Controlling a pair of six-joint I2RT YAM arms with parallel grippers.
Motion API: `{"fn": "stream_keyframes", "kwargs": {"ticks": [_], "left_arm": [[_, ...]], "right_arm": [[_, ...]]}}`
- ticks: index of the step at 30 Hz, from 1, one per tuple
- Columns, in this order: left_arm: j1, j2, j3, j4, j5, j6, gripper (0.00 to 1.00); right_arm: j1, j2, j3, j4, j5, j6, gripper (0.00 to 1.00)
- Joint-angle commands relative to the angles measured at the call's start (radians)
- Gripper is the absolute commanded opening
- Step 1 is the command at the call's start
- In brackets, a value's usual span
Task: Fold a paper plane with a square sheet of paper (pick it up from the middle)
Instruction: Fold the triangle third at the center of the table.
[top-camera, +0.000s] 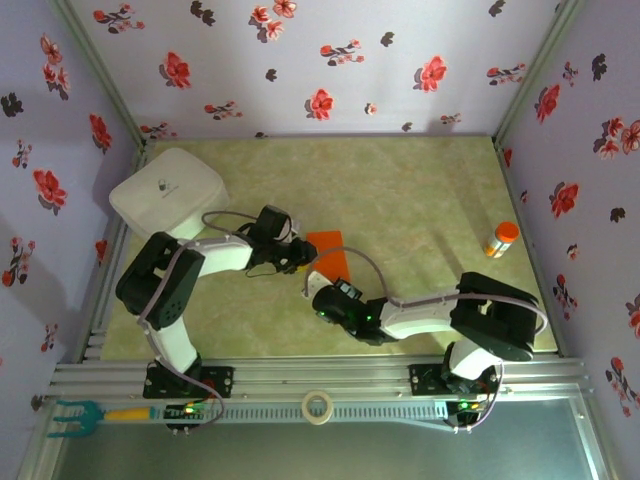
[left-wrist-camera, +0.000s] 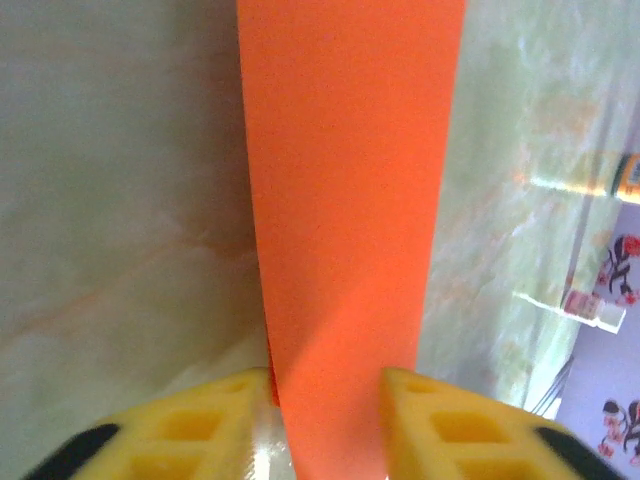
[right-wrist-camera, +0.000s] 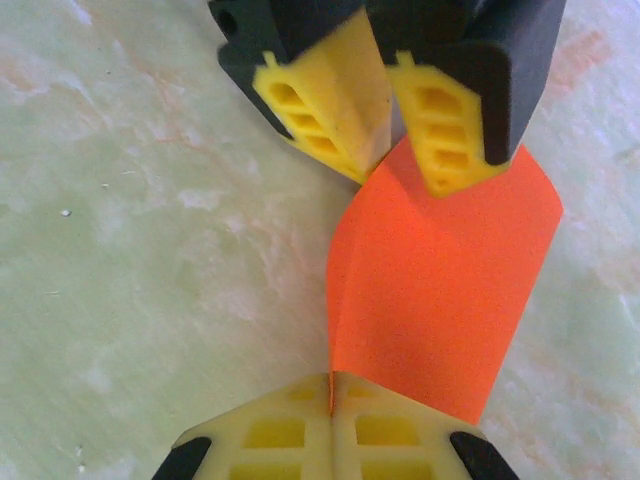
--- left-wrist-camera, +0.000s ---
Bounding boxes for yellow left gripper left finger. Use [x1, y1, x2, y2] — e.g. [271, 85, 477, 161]
[24, 367, 275, 480]

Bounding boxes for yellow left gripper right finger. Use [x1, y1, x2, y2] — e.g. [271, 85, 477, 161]
[379, 367, 621, 480]

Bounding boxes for bottle with orange cap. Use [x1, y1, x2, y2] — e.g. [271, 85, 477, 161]
[613, 152, 640, 197]

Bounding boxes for orange paper sheet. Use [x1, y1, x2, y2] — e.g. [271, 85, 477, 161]
[235, 0, 467, 480]

